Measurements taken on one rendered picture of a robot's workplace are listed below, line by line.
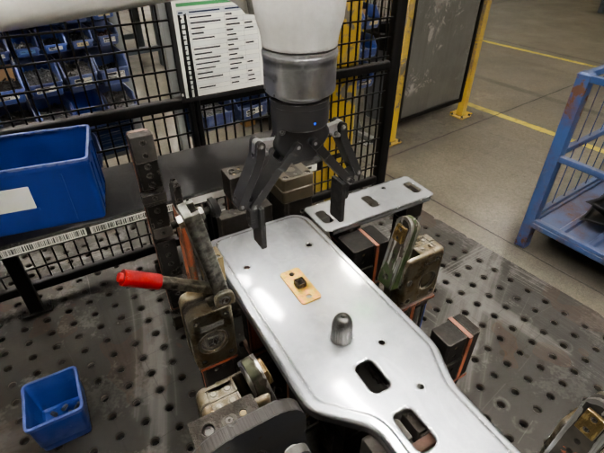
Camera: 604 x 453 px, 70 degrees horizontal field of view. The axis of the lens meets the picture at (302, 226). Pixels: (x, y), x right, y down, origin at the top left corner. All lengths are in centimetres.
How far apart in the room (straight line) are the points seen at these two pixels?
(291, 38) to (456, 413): 50
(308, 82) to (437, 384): 43
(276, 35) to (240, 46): 62
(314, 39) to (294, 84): 5
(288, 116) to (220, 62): 59
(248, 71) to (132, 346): 71
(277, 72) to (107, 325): 83
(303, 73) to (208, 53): 60
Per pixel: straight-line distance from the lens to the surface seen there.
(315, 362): 65
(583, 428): 60
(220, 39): 110
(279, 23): 50
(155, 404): 101
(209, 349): 71
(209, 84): 112
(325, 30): 51
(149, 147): 84
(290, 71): 52
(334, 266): 79
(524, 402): 107
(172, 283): 62
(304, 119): 54
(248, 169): 57
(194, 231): 57
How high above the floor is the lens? 152
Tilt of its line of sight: 36 degrees down
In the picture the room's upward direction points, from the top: straight up
